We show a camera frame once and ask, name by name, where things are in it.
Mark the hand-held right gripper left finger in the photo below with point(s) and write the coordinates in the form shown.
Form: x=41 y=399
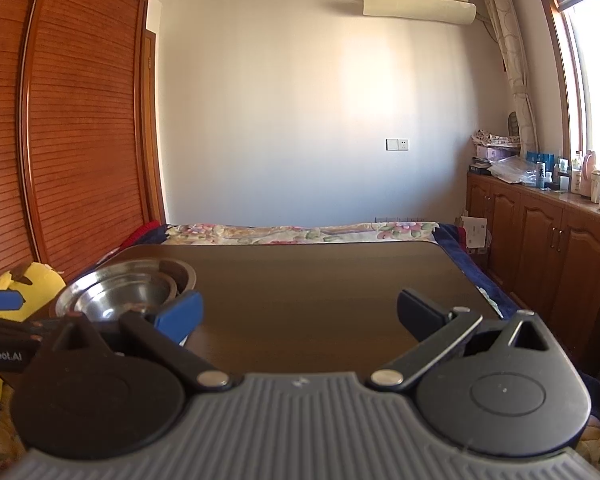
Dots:
x=180 y=316

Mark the white bottle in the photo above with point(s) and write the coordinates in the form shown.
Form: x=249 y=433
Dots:
x=576 y=175

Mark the wooden cabinet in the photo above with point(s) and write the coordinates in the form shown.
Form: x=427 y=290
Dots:
x=540 y=240

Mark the large stainless steel bowl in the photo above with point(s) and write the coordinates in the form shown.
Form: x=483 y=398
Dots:
x=182 y=272

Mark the floral cloth bundle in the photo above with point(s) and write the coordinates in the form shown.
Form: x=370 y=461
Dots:
x=496 y=139

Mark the white wall switch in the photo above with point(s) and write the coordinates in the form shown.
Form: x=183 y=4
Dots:
x=397 y=145

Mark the woven hand fan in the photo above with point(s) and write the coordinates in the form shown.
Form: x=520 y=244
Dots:
x=514 y=122

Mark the floral blanket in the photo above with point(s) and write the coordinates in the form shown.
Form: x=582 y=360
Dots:
x=280 y=233

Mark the patterned beige curtain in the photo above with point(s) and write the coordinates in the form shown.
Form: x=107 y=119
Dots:
x=512 y=60

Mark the clear plastic bag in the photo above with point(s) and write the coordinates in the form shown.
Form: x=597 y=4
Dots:
x=512 y=171

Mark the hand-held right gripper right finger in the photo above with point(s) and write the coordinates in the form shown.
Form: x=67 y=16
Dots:
x=420 y=317

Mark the yellow plush toy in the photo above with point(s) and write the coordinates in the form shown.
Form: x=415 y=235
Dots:
x=35 y=295

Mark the blue can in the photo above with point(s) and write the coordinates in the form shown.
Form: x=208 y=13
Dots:
x=541 y=176

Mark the pink box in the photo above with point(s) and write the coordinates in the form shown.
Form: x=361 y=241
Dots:
x=496 y=153

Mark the blue boxes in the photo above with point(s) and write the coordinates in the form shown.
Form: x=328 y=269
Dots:
x=540 y=157

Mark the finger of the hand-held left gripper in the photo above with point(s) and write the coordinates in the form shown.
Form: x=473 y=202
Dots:
x=0 y=301
x=10 y=329

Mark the low wall socket panel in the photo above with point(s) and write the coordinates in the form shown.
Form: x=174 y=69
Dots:
x=400 y=219

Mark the navy red blanket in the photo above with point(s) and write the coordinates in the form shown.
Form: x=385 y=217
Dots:
x=485 y=285

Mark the wooden louvered wardrobe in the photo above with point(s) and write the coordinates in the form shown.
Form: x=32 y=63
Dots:
x=80 y=135

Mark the black box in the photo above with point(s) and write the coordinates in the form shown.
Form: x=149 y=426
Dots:
x=479 y=168

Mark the white paper bag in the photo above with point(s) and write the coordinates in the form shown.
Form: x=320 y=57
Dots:
x=475 y=235

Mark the pink kettle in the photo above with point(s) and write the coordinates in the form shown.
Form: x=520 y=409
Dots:
x=590 y=174

